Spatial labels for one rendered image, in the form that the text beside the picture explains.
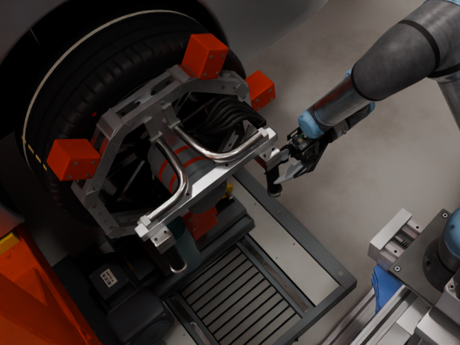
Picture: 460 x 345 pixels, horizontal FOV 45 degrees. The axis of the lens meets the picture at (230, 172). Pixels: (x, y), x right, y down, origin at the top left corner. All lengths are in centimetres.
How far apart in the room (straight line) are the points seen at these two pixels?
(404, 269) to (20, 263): 108
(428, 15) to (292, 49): 183
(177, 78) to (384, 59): 52
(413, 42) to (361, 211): 139
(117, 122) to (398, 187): 145
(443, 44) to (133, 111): 69
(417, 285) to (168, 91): 75
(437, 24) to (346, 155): 147
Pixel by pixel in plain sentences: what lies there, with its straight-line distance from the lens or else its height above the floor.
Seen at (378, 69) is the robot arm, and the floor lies 130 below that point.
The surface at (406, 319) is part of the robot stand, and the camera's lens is 147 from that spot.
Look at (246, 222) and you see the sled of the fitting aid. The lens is 220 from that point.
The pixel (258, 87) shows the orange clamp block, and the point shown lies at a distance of 160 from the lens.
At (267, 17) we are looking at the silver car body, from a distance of 179.
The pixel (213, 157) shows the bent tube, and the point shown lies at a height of 101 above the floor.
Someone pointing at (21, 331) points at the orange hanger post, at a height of 117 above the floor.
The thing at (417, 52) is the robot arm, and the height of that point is 134.
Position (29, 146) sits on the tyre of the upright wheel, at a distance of 152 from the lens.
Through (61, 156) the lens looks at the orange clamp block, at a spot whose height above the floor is 112.
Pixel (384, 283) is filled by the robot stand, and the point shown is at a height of 68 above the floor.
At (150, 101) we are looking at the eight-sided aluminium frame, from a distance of 133.
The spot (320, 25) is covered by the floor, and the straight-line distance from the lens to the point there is 300.
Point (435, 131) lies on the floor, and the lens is 262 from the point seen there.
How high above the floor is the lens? 212
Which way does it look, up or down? 59 degrees down
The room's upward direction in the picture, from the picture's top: 15 degrees counter-clockwise
